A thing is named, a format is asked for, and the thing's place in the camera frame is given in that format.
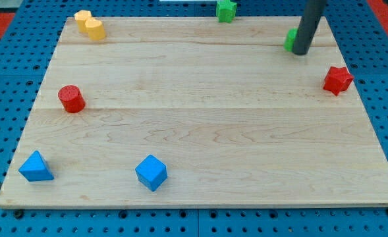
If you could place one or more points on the green circle block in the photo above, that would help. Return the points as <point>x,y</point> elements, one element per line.
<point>289,40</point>

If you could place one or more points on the green star block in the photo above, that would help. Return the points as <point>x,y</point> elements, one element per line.
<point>226,10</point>

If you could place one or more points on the red star block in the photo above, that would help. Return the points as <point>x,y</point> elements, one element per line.
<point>337,80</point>

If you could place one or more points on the light wooden board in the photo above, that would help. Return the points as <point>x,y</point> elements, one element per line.
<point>238,121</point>

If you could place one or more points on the blue cube block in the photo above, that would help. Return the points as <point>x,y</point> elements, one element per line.
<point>151,172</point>

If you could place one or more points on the red cylinder block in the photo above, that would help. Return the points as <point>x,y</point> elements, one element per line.
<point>71,99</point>

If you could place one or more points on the yellow heart block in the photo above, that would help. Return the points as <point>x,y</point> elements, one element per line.
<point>95,29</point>

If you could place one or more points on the yellow hexagon block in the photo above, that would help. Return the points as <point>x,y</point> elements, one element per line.
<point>81,17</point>

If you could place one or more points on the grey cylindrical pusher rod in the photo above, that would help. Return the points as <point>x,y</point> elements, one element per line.
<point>308,25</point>

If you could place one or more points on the blue triangle block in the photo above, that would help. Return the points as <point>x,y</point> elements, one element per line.
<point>35,168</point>

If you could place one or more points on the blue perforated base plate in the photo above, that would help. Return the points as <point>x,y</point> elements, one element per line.
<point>27,47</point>

